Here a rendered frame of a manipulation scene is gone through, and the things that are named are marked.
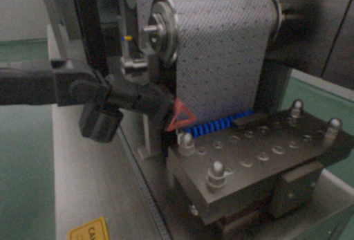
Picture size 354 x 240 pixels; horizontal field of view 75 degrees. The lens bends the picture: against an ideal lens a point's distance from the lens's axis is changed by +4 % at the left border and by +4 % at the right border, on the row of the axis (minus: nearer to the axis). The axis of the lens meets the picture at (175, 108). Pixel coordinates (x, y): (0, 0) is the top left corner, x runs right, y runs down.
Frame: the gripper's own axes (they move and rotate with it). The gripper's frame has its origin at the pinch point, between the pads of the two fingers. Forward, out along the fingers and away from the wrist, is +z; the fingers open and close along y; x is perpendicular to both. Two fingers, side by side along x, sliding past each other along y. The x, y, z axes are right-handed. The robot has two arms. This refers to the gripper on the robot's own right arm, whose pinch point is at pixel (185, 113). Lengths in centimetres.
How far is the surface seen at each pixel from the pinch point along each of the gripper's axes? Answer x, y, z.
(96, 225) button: -25.4, 7.7, -12.9
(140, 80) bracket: 1.4, -9.4, -9.6
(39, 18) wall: -75, -557, -15
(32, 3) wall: -53, -557, -34
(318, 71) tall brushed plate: 22.2, 8.8, 21.9
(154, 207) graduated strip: -21.2, 7.8, -1.2
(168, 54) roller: 10.4, -1.9, -10.0
